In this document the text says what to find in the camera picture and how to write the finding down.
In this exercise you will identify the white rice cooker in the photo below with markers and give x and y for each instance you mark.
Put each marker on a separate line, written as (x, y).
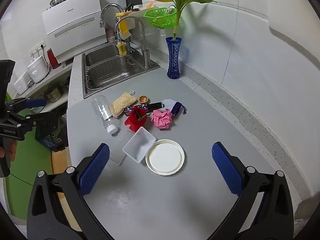
(37, 68)

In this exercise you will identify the steel kitchen sink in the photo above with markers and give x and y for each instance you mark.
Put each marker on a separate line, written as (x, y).
(152, 66)

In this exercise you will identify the green cabinet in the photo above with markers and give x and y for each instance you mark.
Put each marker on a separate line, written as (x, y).
(22, 187)

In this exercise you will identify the blue glass vase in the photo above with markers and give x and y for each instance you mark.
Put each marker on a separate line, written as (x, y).
(173, 60)

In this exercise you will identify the clear plastic lid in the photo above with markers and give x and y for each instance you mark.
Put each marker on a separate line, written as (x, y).
(118, 153)

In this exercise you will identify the dark printed wrapper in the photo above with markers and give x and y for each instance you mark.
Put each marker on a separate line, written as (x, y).
(128, 109)

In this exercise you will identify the white round lid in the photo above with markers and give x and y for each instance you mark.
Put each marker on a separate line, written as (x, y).
(165, 157)

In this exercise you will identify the green bamboo plant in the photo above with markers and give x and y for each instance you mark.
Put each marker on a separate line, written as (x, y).
(178, 17)

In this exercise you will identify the pink paper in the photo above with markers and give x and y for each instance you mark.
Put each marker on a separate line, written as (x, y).
(162, 119)

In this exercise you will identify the black double trash bin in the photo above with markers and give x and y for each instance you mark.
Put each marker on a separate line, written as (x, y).
(51, 141)

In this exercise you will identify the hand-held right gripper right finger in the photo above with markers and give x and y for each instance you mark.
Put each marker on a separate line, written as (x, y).
(227, 170)

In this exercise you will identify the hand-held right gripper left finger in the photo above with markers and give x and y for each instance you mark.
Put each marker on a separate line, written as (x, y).
(95, 170)

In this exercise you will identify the person's left hand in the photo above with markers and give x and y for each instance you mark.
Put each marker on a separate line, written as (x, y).
(13, 151)

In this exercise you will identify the red cloth pouch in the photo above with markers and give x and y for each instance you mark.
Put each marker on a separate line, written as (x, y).
(136, 123)

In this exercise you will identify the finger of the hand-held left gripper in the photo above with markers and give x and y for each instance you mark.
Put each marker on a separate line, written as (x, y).
(32, 121)
(37, 102)

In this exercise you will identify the yellow dish sponge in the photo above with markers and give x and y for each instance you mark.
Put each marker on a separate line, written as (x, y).
(122, 48)

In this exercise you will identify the white dishwasher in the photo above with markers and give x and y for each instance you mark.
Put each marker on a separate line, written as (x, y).
(72, 30)

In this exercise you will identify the steel steamer pot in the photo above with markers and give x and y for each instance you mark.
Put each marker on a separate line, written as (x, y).
(53, 94)

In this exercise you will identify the yellow plastic holder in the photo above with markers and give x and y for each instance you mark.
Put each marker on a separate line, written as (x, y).
(124, 30)

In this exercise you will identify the small white figurine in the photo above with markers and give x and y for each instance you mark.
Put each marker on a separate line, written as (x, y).
(168, 10)

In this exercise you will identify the white wall socket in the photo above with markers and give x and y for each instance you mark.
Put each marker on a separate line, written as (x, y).
(37, 48)

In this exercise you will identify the walnut shell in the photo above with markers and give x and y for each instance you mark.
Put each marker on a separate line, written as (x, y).
(143, 99)

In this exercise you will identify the tall chrome faucet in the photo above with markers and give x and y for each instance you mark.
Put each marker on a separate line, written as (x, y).
(146, 57)

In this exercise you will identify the curved chrome faucet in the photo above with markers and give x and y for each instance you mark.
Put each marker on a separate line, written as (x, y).
(107, 8)

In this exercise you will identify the brown cardboard floor sheet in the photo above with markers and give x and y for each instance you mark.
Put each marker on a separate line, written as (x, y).
(60, 160)

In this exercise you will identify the black tube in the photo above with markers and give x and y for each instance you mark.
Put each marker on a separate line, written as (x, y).
(155, 105)

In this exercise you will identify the blue and white pouch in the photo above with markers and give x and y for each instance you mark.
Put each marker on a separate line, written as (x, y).
(175, 107)

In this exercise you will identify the small steel pot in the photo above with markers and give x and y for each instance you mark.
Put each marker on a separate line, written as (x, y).
(56, 1)

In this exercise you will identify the white plastic tray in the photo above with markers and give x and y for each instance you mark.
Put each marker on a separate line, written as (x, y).
(138, 145)

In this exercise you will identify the green plastic basket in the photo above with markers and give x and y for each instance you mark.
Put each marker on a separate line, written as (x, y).
(160, 18)

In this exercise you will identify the white rectangular container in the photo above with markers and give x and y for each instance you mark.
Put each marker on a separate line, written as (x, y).
(22, 82)

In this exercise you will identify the clear plastic bottle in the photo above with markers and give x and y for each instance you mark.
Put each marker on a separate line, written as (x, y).
(101, 110)

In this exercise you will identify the yellow loofah sponge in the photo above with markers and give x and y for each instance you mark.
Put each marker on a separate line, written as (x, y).
(121, 105)

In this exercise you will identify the white open shelf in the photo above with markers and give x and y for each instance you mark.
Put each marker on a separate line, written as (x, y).
(57, 77)

